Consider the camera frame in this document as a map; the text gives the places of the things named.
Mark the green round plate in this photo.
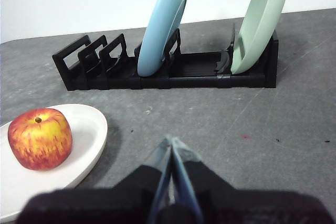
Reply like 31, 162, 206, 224
230, 0, 293, 75

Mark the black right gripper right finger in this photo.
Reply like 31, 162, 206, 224
170, 136, 332, 224

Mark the blue round plate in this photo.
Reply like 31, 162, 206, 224
137, 0, 191, 77

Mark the cream yellow round plate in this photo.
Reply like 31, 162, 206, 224
0, 103, 109, 223

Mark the red yellow apple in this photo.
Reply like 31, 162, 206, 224
7, 108, 74, 171

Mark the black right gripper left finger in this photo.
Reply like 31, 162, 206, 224
17, 135, 173, 224

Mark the black plate rack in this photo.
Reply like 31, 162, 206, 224
51, 23, 279, 92

